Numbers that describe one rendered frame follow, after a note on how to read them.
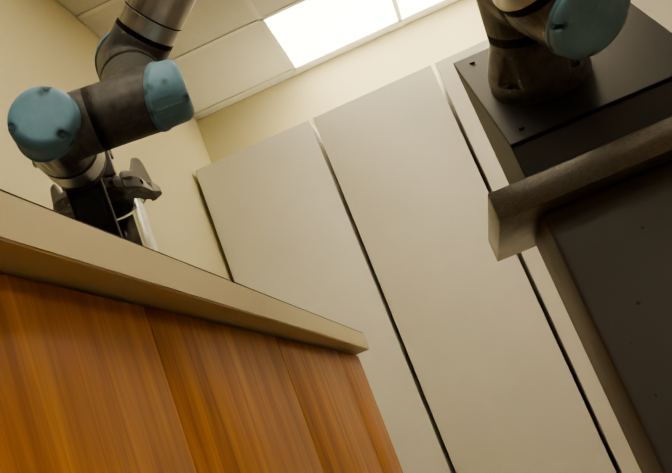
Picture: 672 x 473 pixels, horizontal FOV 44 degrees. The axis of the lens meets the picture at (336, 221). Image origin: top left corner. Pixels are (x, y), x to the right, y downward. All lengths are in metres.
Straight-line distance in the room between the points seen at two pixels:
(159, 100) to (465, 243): 2.83
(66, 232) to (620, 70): 0.86
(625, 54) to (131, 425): 0.90
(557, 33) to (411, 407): 2.75
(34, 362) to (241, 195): 3.34
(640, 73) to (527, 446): 2.55
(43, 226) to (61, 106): 0.33
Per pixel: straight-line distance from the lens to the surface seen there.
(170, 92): 0.93
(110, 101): 0.93
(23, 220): 0.59
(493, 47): 1.24
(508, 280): 3.63
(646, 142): 1.11
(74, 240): 0.64
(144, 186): 1.15
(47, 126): 0.92
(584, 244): 1.13
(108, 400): 0.66
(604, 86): 1.23
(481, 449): 3.61
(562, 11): 1.02
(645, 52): 1.29
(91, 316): 0.69
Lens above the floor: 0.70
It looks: 15 degrees up
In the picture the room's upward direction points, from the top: 22 degrees counter-clockwise
